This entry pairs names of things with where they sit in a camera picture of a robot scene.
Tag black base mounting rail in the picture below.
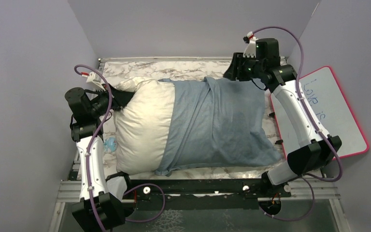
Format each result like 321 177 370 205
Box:
123 176 291 211

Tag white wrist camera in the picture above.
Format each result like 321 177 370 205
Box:
80 72 106 91
243 31 257 58

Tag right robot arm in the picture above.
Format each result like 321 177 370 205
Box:
223 35 342 197

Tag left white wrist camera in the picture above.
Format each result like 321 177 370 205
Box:
80 72 106 91

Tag patchwork and blue pillowcase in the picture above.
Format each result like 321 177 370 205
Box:
155 77 282 175

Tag blue packaged toothbrush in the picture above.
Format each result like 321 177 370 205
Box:
103 137 117 153

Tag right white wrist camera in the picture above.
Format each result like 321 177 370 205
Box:
243 31 257 58

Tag aluminium table frame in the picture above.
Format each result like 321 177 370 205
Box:
65 56 342 232

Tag black whiteboard marker clip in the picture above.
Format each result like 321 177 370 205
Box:
275 139 284 145

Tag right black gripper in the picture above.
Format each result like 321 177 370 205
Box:
222 53 264 82

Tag pink framed whiteboard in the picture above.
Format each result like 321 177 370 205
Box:
270 66 370 161

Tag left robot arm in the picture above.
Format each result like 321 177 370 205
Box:
65 87 134 232

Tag white pillow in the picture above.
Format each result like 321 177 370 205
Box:
114 77 175 174

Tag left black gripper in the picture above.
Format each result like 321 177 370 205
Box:
89 82 135 116

